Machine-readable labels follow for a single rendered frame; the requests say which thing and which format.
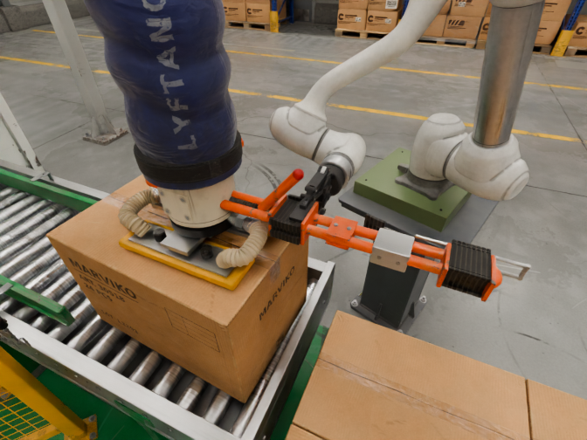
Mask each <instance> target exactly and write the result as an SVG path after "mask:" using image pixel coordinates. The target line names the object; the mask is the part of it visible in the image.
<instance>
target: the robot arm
mask: <svg viewBox="0 0 587 440"><path fill-rule="evenodd" d="M447 1H448V0H410V1H409V3H408V6H407V8H406V11H405V13H404V15H403V17H402V19H401V21H400V22H399V24H398V25H397V26H396V27H395V29H394V30H393V31H391V32H390V33H389V34H388V35H386V36H385V37H384V38H382V39H380V40H379V41H377V42H376V43H374V44H373V45H371V46H370V47H368V48H366V49H365V50H363V51H361V52H359V53H358V54H356V55H355V56H354V57H352V58H350V59H348V60H347V61H345V62H343V63H342V64H340V65H338V66H337V67H336V68H334V69H333V70H331V71H330V72H328V73H326V74H325V75H324V76H323V77H321V78H320V79H319V80H318V81H317V82H316V83H315V84H314V86H313V87H312V88H311V90H310V91H309V93H308V94H307V96H306V98H305V99H304V100H302V101H301V102H299V103H295V104H294V106H293V107H292V108H291V107H280V108H278V109H277V110H275V111H274V112H273V114H272V116H271V119H270V122H269V128H270V131H271V134H272V136H273V137H274V138H275V139H276V140H277V141H278V142H279V143H280V144H282V145H283V146H284V147H286V148H288V149H289V150H291V151H293V152H295V153H296V154H297V155H300V156H303V157H306V158H308V159H310V160H312V161H314V162H316V163H318V164H319V167H318V169H317V172H316V173H315V175H314V176H313V177H312V179H311V180H310V181H309V183H308V184H307V185H306V187H305V191H306V192H307V193H305V194H302V193H301V194H300V198H302V200H301V201H300V203H299V204H298V205H297V207H296V208H295V209H294V211H293V213H292V214H291V215H290V217H289V220H292V221H295V222H298V223H302V221H303V220H304V218H305V217H306V215H307V213H308V212H309V211H310V210H311V208H312V207H313V205H314V203H313V201H316V202H318V203H319V208H318V214H320V215H324V214H325V212H326V209H325V208H324V207H325V205H326V203H327V201H328V200H329V198H330V197H331V196H335V195H337V194H338V193H339V192H340V190H341V189H343V188H344V187H345V186H346V185H347V184H348V182H349V180H350V178H351V177H352V175H354V174H355V173H356V172H357V171H358V170H359V168H360V167H361V166H362V164H363V160H364V157H365V154H366V145H365V141H364V139H363V138H362V137H361V136H360V135H358V134H353V133H339V132H336V131H333V130H331V129H329V128H327V127H326V121H327V118H326V115H325V106H326V104H327V102H328V100H329V98H330V97H331V96H332V95H333V94H334V93H335V92H336V91H338V90H339V89H341V88H343V87H344V86H346V85H348V84H350V83H352V82H354V81H356V80H357V79H360V78H361V77H363V76H365V75H367V74H369V73H370V72H373V71H375V70H376V69H378V68H380V67H382V66H383V65H386V64H388V63H390V62H391V61H392V60H394V59H396V58H398V57H399V56H401V55H402V54H404V53H405V52H406V51H408V50H409V49H410V48H411V47H412V46H413V45H414V44H415V43H416V42H417V41H418V40H419V39H420V38H421V36H422V35H423V34H424V33H425V31H426V30H427V28H428V27H429V26H430V24H431V23H432V21H433V20H434V18H435V17H436V16H437V15H438V13H439V12H440V11H441V9H442V8H443V7H444V5H445V4H446V2H447ZM489 1H490V3H491V4H492V9H491V15H490V21H489V26H488V33H487V43H486V49H485V55H484V60H483V66H482V72H481V78H480V89H479V94H478V100H477V106H476V112H475V117H474V123H473V131H472V132H471V133H470V134H467V133H466V132H465V130H466V127H465V125H464V123H463V121H462V120H461V119H460V118H459V117H458V116H456V115H454V114H451V113H435V114H433V115H432V116H430V117H429V118H428V119H427V120H425V122H424V123H423V124H422V126H421V127H420V129H419V130H418V133H417V135H416V138H415V141H414V143H413V147H412V151H411V158H410V165H408V164H404V163H400V164H399V166H397V169H398V170H400V171H401V172H403V173H404V175H401V176H399V177H397V178H396V179H395V183H396V184H400V185H403V186H405V187H406V188H409V189H412V190H414V191H416V192H418V193H419V194H421V195H423V196H426V197H427V198H428V199H430V200H432V201H436V200H437V199H438V197H439V196H440V195H442V194H443V193H444V192H446V191H447V190H448V189H449V188H451V187H452V186H455V185H457V186H459V187H460V188H462V189H464V190H466V191H468V192H470V193H472V194H474V195H476V196H478V197H481V198H484V199H487V200H493V201H503V200H510V199H512V198H514V197H515V196H517V195H518V194H519V193H520V192H521V190H522V189H523V188H524V187H525V185H526V184H527V182H528V179H529V170H528V165H527V163H526V162H525V161H524V160H522V159H521V155H520V151H519V147H518V146H519V143H518V140H517V139H516V138H515V137H514V135H512V134H511V132H512V129H513V125H514V119H515V116H516V112H517V108H518V105H519V101H520V97H521V91H522V88H523V85H524V81H525V78H526V74H527V70H528V66H529V62H530V59H531V55H532V51H533V49H534V45H535V39H536V35H537V32H538V28H539V24H540V21H541V17H542V11H543V8H544V4H545V0H489Z"/></svg>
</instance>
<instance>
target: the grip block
mask: <svg viewBox="0 0 587 440"><path fill-rule="evenodd" d="M287 197H288V199H287ZM301 200H302V198H300V196H295V195H291V194H288V195H287V194H285V195H284V196H283V197H281V199H280V200H279V201H278V202H277V203H276V204H275V205H274V206H273V207H272V209H271V210H270V211H269V212H268V214H267V218H268V231H269V235H270V236H271V237H275V238H278V239H281V240H284V241H287V242H289V243H292V244H297V245H299V244H302V245H304V243H306V241H307V239H308V237H309V235H307V234H306V230H307V226H308V225H309V224H311V225H313V226H315V225H316V223H313V220H314V215H315V214H318V208H319V203H318V202H316V201H313V203H314V205H313V207H312V208H311V210H310V211H309V212H308V213H307V215H306V217H305V218H304V220H303V221H302V223H298V222H295V221H292V220H289V217H290V215H291V214H292V213H293V211H294V209H295V208H296V207H297V205H298V204H299V203H300V201H301Z"/></svg>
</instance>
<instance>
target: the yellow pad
mask: <svg viewBox="0 0 587 440"><path fill-rule="evenodd" d="M144 222H147V223H149V225H150V226H152V227H151V228H150V229H149V231H148V232H147V233H146V234H145V235H144V236H143V237H142V238H141V237H137V235H135V233H134V232H132V231H130V232H129V233H128V234H127V235H126V236H125V237H123V238H122V239H121V240H119V242H118V243H119V245H120V247H123V248H125V249H128V250H130V251H133V252H136V253H138V254H141V255H143V256H145V257H147V258H151V259H154V260H155V261H158V262H161V263H163V264H166V265H169V266H171V267H174V268H176V269H178V270H180V271H183V272H187V273H189V274H191V275H193V276H196V277H199V278H202V279H204V280H207V281H209V282H211V283H213V284H216V285H220V286H222V287H224V288H226V289H229V290H231V291H233V290H234V289H235V288H236V287H237V285H238V284H239V282H240V281H241V279H242V278H243V277H244V276H245V275H246V273H247V272H248V271H249V269H250V268H251V267H252V265H253V264H254V262H255V258H254V259H253V261H252V262H250V263H249V265H243V266H242V267H238V266H237V267H230V268H227V269H224V268H220V267H218V265H217V262H216V258H217V255H218V254H219V253H220V252H221V251H223V250H226V249H229V248H228V247H225V246H223V245H221V244H216V243H213V242H211V241H208V240H204V241H203V242H202V243H201V244H200V245H199V246H198V247H197V248H196V249H195V250H194V251H193V252H192V253H191V254H190V255H189V256H188V257H187V256H184V255H183V254H180V253H177V252H175V251H171V250H169V249H166V248H163V247H162V246H161V241H162V240H163V239H164V238H166V237H167V236H168V235H169V234H170V233H171V232H172V231H173V230H174V229H173V228H170V227H168V226H165V225H162V224H160V223H156V222H153V221H150V220H148V219H145V220H144Z"/></svg>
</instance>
